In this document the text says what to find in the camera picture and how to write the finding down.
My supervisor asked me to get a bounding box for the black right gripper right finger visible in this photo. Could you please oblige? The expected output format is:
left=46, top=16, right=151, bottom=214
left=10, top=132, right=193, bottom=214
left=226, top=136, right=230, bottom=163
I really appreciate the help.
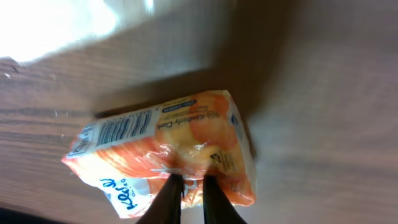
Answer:
left=203, top=175, right=246, bottom=224

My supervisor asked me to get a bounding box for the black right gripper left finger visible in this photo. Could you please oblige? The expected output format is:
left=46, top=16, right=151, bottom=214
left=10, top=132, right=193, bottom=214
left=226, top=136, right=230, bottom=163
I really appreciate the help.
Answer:
left=136, top=174, right=184, bottom=224

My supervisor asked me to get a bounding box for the orange tissue pack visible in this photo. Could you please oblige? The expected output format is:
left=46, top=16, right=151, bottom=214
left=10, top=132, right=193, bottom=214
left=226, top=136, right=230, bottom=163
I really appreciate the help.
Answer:
left=62, top=90, right=256, bottom=218

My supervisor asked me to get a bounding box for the white barcode scanner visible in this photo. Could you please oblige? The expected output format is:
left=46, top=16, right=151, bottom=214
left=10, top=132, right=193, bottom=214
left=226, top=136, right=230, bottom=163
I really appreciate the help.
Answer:
left=1, top=0, right=155, bottom=63

